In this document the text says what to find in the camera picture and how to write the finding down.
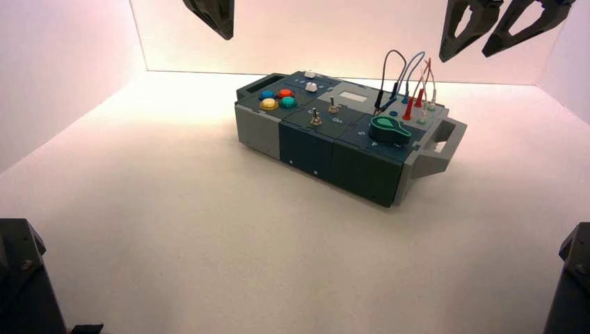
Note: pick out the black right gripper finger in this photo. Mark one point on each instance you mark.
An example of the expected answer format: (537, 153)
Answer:
(486, 16)
(551, 16)

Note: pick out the small grey display screen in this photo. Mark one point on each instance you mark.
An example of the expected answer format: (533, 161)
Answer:
(352, 97)

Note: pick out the white square push button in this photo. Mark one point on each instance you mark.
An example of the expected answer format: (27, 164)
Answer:
(309, 74)
(311, 87)

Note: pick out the red round push button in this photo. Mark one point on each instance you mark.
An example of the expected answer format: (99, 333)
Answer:
(286, 93)

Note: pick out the metal toggle switch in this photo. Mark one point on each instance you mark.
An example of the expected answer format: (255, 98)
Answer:
(333, 108)
(315, 119)

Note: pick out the teal and grey task box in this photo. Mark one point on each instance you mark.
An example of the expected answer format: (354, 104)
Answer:
(350, 161)

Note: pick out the blue round push button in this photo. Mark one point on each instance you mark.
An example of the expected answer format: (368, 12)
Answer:
(266, 95)

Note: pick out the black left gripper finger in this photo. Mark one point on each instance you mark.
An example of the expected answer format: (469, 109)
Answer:
(216, 14)

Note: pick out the teal round push button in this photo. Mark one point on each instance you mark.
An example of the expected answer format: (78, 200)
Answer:
(288, 102)

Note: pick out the green pointer rotary knob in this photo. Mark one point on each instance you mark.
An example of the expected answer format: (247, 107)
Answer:
(387, 128)

